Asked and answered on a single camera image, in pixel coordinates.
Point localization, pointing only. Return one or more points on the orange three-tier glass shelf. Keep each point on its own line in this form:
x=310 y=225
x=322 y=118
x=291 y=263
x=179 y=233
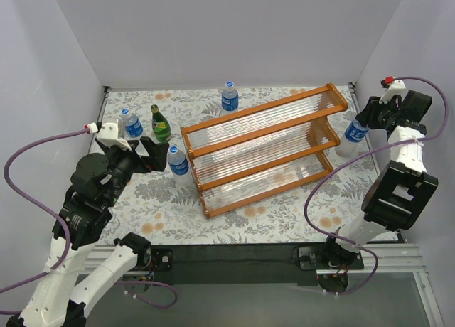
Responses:
x=253 y=154

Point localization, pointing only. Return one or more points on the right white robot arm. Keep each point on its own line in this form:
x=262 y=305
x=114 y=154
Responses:
x=402 y=190

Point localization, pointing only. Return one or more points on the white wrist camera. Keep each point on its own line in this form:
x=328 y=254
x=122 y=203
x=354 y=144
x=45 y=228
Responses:
x=111 y=134
x=393 y=87

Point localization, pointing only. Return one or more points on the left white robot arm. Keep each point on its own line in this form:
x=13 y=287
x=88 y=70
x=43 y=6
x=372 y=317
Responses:
x=96 y=184

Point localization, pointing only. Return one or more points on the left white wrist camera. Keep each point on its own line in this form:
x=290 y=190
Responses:
x=111 y=134

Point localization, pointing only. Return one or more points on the aluminium front frame rail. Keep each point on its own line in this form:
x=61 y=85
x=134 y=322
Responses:
x=259 y=285

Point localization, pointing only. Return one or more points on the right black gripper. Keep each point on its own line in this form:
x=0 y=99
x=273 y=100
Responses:
x=377 y=115

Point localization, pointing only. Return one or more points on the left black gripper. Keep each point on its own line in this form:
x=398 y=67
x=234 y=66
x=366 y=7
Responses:
x=141 y=160

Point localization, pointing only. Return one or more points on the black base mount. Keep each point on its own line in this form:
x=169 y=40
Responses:
x=155 y=260
x=316 y=257

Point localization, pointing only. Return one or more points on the green glass bottle upright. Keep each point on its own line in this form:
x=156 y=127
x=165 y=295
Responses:
x=160 y=125

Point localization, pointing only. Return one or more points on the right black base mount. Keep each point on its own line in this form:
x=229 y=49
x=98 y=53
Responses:
x=316 y=257

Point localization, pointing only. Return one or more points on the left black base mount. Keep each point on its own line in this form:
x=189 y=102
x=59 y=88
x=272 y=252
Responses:
x=155 y=260

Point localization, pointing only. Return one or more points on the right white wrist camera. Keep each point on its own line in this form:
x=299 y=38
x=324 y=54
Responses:
x=393 y=87

